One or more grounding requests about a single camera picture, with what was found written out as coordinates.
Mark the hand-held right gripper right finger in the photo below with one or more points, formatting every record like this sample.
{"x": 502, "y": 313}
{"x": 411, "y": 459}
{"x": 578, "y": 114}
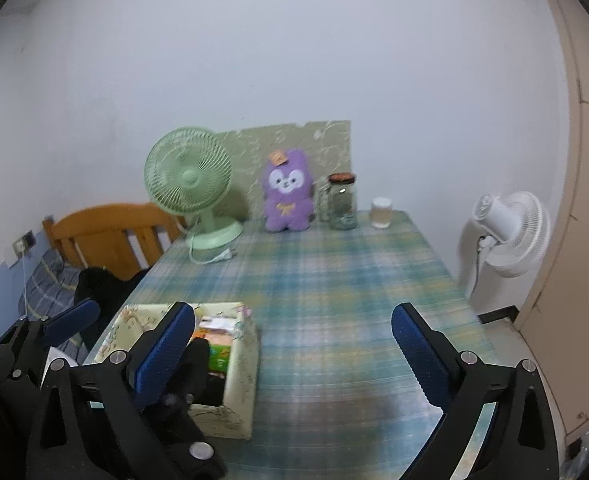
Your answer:
{"x": 419, "y": 355}

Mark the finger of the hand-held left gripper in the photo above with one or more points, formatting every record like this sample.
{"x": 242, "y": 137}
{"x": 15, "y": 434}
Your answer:
{"x": 187, "y": 430}
{"x": 72, "y": 320}

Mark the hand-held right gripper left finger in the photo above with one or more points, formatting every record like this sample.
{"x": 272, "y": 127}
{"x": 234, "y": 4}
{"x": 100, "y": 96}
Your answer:
{"x": 164, "y": 355}

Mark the green orange tissue pack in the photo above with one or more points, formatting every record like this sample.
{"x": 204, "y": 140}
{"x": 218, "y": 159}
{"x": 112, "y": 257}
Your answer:
{"x": 219, "y": 357}

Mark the white cloth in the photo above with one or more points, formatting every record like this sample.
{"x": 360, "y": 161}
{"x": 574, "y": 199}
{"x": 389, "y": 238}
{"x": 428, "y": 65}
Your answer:
{"x": 219, "y": 321}

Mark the patterned storage box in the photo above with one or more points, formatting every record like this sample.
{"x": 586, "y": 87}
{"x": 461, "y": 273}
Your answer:
{"x": 242, "y": 375}

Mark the blue plaid bedding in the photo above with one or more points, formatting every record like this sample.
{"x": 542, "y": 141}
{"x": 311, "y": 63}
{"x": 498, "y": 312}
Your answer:
{"x": 49, "y": 290}

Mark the black clothing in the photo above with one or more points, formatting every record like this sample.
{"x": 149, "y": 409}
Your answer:
{"x": 104, "y": 290}

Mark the wooden chair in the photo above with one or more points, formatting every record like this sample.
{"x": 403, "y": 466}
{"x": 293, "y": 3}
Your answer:
{"x": 104, "y": 230}

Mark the cotton swab container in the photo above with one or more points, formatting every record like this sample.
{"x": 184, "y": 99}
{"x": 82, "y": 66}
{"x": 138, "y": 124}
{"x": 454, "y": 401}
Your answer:
{"x": 381, "y": 215}

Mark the white standing fan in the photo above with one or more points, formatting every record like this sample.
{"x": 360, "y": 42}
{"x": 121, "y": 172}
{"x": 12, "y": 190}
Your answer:
{"x": 522, "y": 232}

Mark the glass jar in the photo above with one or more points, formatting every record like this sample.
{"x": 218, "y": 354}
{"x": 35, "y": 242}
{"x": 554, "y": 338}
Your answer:
{"x": 342, "y": 205}

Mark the green desk fan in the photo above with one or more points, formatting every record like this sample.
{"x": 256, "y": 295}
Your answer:
{"x": 189, "y": 177}

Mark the beige door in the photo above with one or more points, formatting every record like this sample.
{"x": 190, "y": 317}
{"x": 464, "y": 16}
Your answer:
{"x": 574, "y": 260}

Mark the purple plush toy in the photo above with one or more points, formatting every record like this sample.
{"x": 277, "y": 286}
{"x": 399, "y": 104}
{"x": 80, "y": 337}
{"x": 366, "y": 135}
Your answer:
{"x": 287, "y": 210}

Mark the plastic bag pile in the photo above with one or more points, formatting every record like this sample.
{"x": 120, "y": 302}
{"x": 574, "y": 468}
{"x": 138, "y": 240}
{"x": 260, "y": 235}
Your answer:
{"x": 582, "y": 455}

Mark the green patterned board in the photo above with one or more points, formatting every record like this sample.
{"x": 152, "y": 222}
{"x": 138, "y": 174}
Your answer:
{"x": 324, "y": 150}

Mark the wall socket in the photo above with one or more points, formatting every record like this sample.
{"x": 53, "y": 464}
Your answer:
{"x": 24, "y": 244}

